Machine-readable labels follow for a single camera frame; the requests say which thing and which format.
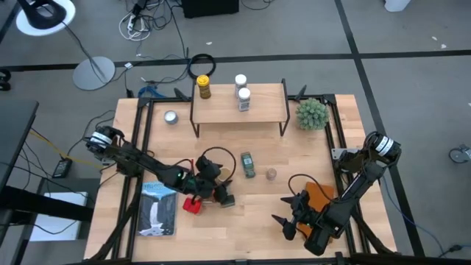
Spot orange folded cloth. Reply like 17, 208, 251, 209
296, 181, 336, 246

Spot round silver tin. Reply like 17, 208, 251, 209
163, 110, 180, 125

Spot black coiled cable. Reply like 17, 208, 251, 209
187, 53, 217, 80

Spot white floor object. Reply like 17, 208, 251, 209
383, 0, 412, 13

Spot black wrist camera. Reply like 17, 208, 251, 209
196, 155, 222, 181
294, 188, 313, 208

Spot white power strip cables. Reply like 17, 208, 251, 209
118, 10, 152, 42

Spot grey caster wheel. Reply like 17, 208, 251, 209
447, 144, 471, 164

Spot black side desk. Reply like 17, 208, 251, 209
0, 99, 95, 265

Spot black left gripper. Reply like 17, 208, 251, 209
185, 160, 231, 205

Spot black floor lamp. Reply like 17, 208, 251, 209
15, 0, 116, 91

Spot black chair wheels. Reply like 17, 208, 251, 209
0, 68, 12, 92

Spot white floor box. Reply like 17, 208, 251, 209
29, 191, 89, 242

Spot black power adapter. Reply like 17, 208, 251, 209
52, 158, 74, 180

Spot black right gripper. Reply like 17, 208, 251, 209
271, 196, 319, 241

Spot smoked paprika tin red lid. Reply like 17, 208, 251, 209
183, 197, 204, 216

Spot green label spice jar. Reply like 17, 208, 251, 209
240, 151, 257, 180

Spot blue cable bundle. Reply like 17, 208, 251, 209
138, 85, 167, 99

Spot green potted succulent plant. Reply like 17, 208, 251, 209
295, 97, 331, 131

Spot yellow lid spice jar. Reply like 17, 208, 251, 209
196, 74, 213, 100

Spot black floor cabinet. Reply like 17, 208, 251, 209
181, 0, 240, 19

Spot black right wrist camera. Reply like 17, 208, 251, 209
294, 188, 313, 208

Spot wooden shelf black metal frame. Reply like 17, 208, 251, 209
189, 77, 291, 138

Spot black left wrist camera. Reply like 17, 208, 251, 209
196, 155, 222, 181

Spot Yellowstone waterfall book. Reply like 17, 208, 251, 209
136, 180, 179, 237

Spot black floor plug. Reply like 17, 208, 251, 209
437, 244, 464, 258

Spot everything bagel seasoning jar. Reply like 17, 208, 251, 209
234, 74, 248, 99
237, 87, 252, 113

